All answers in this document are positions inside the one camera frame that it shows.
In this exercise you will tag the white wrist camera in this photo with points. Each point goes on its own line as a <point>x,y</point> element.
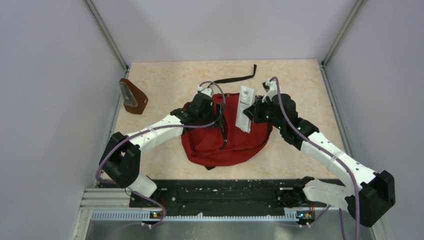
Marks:
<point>271,89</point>
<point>205,90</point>

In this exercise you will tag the white packaged card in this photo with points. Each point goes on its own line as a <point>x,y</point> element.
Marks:
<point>246,100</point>

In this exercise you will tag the brown leather case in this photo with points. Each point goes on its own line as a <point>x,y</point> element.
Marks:
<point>134,99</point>

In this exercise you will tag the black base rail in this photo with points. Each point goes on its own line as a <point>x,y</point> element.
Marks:
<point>224,198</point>

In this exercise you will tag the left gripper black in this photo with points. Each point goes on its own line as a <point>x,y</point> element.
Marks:
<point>217,118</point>

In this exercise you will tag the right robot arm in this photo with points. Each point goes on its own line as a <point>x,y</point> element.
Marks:
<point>365,194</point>

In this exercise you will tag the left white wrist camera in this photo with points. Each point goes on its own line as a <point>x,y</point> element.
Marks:
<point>205,90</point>

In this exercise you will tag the red backpack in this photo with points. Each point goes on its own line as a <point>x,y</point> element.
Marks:
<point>225,144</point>

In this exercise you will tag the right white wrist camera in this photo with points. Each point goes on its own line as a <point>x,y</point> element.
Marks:
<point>271,89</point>

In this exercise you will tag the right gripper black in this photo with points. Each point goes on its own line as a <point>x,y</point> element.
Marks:
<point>254,110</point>

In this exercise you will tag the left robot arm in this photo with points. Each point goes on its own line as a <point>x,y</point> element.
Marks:
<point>122,157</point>

